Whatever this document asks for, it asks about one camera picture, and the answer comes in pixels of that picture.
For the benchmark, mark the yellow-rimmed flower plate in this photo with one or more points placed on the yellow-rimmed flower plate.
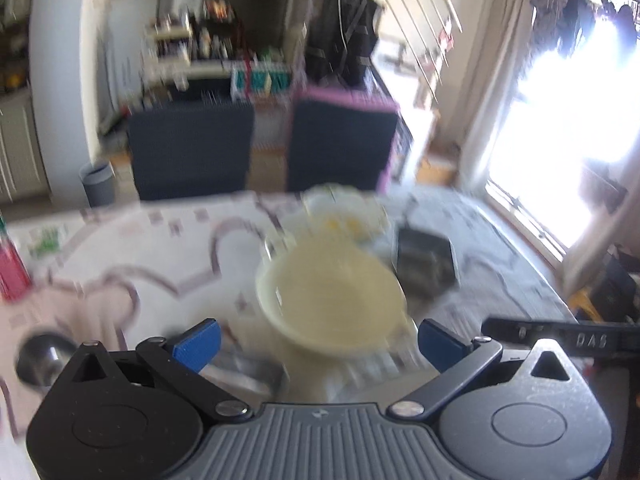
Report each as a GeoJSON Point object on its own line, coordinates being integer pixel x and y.
{"type": "Point", "coordinates": [345, 210]}

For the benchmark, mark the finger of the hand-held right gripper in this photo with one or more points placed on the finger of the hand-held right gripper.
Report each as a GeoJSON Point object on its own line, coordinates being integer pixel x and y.
{"type": "Point", "coordinates": [590, 341]}

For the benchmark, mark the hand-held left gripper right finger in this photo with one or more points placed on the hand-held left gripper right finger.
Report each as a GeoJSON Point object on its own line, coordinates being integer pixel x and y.
{"type": "Point", "coordinates": [442, 345]}

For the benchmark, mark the square steel tray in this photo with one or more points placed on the square steel tray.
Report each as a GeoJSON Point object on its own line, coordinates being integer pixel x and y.
{"type": "Point", "coordinates": [425, 260]}

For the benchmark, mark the dark woven chair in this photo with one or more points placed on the dark woven chair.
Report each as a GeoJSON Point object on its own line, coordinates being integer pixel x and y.
{"type": "Point", "coordinates": [190, 150]}
{"type": "Point", "coordinates": [340, 150]}

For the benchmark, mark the bear printed tablecloth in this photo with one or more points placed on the bear printed tablecloth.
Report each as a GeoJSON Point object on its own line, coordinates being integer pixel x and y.
{"type": "Point", "coordinates": [150, 240]}

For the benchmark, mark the kitchen cabinet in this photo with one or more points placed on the kitchen cabinet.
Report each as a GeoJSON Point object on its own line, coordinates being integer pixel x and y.
{"type": "Point", "coordinates": [20, 110]}

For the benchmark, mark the black bag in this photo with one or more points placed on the black bag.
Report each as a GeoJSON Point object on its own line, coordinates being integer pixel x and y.
{"type": "Point", "coordinates": [342, 35]}

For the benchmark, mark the green snack packet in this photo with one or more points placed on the green snack packet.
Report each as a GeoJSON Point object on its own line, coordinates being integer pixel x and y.
{"type": "Point", "coordinates": [47, 242]}

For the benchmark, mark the red drink can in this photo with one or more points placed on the red drink can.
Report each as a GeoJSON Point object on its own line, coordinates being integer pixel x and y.
{"type": "Point", "coordinates": [10, 275]}

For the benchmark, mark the grey trash bin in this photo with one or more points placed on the grey trash bin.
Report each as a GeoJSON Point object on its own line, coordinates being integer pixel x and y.
{"type": "Point", "coordinates": [97, 185]}

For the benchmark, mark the beige curtain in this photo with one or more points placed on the beige curtain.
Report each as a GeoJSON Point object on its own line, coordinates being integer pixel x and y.
{"type": "Point", "coordinates": [492, 85]}

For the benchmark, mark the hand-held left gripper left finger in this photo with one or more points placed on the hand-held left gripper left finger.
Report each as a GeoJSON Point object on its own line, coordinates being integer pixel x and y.
{"type": "Point", "coordinates": [197, 345]}

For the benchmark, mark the round steel bowl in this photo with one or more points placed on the round steel bowl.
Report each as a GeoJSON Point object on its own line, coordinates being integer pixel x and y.
{"type": "Point", "coordinates": [42, 360]}

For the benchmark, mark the yellow stool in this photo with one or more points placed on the yellow stool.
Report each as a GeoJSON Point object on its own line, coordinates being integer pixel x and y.
{"type": "Point", "coordinates": [585, 305]}

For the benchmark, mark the shelf with bottles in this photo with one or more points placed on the shelf with bottles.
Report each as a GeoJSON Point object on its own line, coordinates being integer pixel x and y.
{"type": "Point", "coordinates": [215, 35]}

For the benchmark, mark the hanging clothes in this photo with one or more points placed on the hanging clothes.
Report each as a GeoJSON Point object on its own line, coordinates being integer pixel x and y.
{"type": "Point", "coordinates": [570, 10]}

